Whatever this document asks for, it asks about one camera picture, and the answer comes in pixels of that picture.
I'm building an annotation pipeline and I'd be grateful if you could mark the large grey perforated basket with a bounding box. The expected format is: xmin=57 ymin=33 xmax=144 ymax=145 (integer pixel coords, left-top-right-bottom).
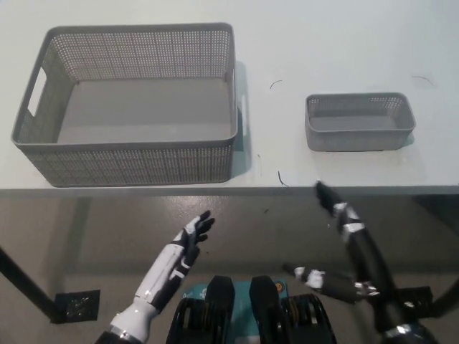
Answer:
xmin=10 ymin=21 xmax=240 ymax=188

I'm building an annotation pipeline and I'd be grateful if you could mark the black table leg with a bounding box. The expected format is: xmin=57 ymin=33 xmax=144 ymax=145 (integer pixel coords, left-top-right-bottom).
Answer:
xmin=428 ymin=257 xmax=459 ymax=318
xmin=0 ymin=244 xmax=62 ymax=323

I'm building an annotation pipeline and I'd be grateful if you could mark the small grey perforated basket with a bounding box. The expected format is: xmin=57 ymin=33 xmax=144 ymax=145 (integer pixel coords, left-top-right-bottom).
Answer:
xmin=305 ymin=92 xmax=417 ymax=152

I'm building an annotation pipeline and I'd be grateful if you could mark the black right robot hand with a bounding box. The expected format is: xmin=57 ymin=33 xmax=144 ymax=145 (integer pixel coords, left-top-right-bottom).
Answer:
xmin=282 ymin=180 xmax=409 ymax=335

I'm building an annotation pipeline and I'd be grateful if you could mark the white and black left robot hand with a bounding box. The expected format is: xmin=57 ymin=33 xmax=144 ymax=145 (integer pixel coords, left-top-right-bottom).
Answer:
xmin=109 ymin=210 xmax=216 ymax=341

